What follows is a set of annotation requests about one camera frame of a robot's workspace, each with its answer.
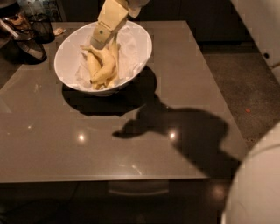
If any black mesh cup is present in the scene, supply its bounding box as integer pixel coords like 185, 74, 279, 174
29, 14, 55, 44

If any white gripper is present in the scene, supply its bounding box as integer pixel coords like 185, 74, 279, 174
90, 0, 150, 50

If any white paper liner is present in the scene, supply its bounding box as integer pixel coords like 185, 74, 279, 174
75, 25, 138, 91

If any small crumpled wrapper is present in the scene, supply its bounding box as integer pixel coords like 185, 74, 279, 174
53, 27, 65, 36

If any curved yellow banana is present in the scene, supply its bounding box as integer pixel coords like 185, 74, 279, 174
80, 45, 116, 84

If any left yellow banana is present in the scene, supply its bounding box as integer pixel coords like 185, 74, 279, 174
87, 52, 101, 78

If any right yellow banana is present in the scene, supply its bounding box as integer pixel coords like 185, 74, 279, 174
107, 35, 120, 88

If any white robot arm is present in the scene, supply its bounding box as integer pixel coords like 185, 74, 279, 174
90, 0, 280, 224

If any white bowl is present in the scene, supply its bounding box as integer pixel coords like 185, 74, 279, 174
54, 21, 152, 96

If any dark kitchen appliance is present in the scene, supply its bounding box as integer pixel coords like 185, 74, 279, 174
0, 0, 47, 65

